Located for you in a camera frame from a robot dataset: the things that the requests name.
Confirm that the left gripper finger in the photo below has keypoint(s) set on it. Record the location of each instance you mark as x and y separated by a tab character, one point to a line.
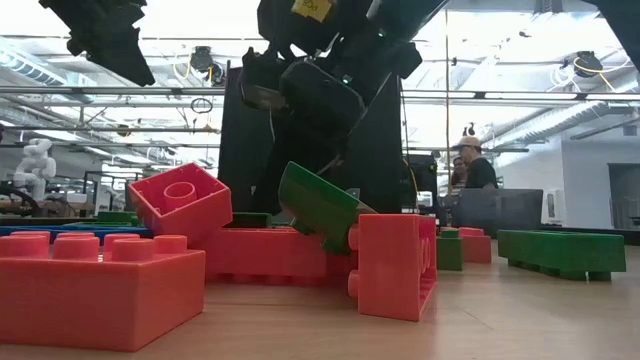
130	67

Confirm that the green long building block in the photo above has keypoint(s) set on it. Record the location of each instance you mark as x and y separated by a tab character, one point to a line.
320	205
117	217
560	250

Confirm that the orange long building block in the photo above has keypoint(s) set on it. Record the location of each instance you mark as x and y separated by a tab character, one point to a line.
100	295
395	265
475	245
265	255

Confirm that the green small building block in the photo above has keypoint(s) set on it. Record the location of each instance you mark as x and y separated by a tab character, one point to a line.
450	250

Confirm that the black equipment cart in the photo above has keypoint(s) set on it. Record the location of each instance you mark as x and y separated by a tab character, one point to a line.
420	180

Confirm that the person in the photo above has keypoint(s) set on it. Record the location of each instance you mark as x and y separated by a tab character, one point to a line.
477	170
457	175

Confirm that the orange small building block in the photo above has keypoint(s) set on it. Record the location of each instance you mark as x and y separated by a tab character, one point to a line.
190	215

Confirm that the blue long building block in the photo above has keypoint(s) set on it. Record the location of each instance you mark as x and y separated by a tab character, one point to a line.
75	231

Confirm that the white appliance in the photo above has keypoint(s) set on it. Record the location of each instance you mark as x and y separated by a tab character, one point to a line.
553	206

